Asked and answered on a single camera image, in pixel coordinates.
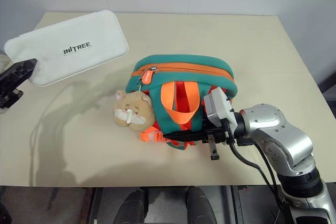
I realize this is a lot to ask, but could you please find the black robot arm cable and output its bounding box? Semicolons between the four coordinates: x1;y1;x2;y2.
227;140;281;204
249;140;279;190

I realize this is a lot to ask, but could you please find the dark furniture beside table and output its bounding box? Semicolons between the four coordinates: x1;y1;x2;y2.
318;58;336;120

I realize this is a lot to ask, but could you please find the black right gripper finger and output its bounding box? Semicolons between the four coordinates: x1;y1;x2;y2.
162;130;203;143

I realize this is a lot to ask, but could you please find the dark rounded shape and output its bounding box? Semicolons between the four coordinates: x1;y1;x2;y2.
116;188;148;224
184;185;214;224

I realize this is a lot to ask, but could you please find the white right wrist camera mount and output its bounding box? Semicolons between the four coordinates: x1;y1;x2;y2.
203;86;236;130

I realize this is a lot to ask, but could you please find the black table frame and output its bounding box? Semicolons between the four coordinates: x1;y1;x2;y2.
85;186;106;224

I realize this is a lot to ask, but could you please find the orange zipper pull tag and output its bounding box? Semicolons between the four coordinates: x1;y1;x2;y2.
141;69;154;85

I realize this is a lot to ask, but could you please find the orange and teal backpack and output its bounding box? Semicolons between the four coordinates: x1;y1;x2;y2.
125;54;239;152

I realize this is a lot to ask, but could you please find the beige plush cat keychain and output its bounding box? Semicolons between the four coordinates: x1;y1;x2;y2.
112;90;154;132

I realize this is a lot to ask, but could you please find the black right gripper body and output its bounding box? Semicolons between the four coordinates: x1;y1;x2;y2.
200;120;234;161

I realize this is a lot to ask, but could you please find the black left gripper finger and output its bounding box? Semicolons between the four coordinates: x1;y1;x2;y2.
0;88;25;110
0;58;38;94

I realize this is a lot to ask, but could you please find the white box with logo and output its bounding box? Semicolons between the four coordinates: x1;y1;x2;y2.
4;9;130;88

